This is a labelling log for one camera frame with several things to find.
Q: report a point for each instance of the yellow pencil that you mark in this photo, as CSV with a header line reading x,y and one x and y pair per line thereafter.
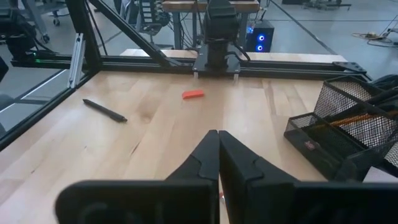
x,y
360,119

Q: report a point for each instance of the black ballpoint pen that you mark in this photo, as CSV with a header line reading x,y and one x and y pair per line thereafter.
x,y
104,110

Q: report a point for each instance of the black mesh desk organizer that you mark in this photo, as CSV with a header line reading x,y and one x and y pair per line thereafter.
x,y
329,99

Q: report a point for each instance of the black equipment with white labels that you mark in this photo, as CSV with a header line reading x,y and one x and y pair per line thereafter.
x,y
155,18

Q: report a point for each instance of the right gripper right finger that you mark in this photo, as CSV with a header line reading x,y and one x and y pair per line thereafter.
x,y
280,202

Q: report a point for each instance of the black computer with blue lights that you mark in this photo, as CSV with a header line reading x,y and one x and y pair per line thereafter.
x,y
264,31

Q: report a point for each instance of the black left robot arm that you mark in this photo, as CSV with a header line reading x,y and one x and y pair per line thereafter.
x,y
220,28

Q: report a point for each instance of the black box with green light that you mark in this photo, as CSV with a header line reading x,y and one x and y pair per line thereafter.
x,y
37,57

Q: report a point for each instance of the silver aluminium bracket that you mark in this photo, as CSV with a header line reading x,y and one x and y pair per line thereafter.
x,y
76,62

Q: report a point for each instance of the wooden background desk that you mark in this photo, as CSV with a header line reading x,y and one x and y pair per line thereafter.
x,y
186,5

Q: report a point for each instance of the grey office chair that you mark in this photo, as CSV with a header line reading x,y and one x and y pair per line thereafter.
x,y
35,15

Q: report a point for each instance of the orange-red eraser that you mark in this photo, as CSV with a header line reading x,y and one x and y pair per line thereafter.
x,y
192,94

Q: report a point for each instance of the black aluminium table frame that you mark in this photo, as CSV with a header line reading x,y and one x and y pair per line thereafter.
x,y
140,63

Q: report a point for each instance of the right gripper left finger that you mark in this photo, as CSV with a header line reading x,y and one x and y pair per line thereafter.
x,y
186,202

